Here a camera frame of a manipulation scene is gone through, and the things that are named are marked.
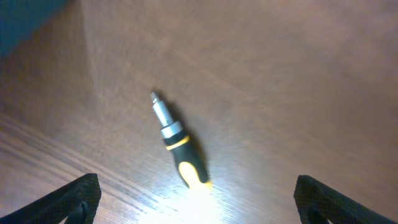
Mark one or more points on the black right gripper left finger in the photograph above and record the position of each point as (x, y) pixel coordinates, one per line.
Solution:
(76, 202)

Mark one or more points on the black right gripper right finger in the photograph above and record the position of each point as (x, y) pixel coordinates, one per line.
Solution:
(317, 203)

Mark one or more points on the dark green open box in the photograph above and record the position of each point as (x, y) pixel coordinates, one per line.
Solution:
(19, 18)

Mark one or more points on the yellow black screwdriver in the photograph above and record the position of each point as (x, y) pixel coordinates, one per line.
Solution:
(189, 163)

